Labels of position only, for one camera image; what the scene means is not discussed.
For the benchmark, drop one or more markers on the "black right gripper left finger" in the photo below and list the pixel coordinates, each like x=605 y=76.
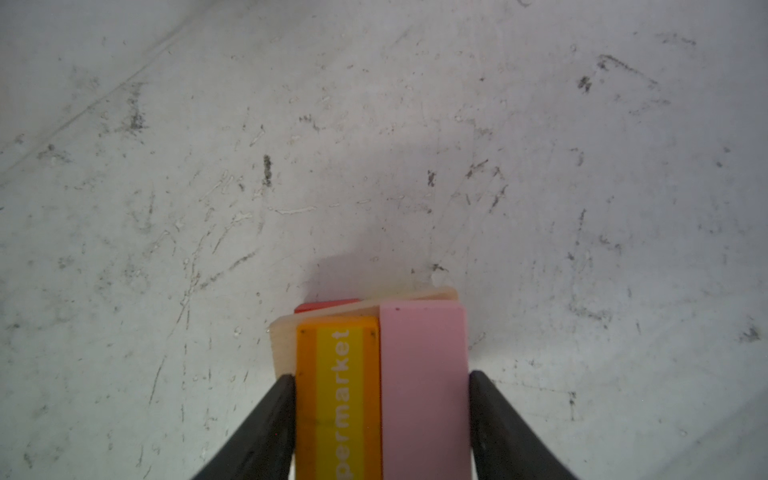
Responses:
x=262 y=447

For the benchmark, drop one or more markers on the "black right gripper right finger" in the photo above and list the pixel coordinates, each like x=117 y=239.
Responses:
x=503 y=444

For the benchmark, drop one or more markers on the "pink rectangular block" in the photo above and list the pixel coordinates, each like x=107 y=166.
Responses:
x=425 y=390

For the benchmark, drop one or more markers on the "orange cylinder block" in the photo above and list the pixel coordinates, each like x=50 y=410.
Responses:
x=338 y=399

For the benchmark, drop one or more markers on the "natural wood block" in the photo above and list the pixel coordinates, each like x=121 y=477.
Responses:
x=283 y=330

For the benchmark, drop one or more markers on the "red rectangular block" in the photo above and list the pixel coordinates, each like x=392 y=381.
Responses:
x=313 y=306

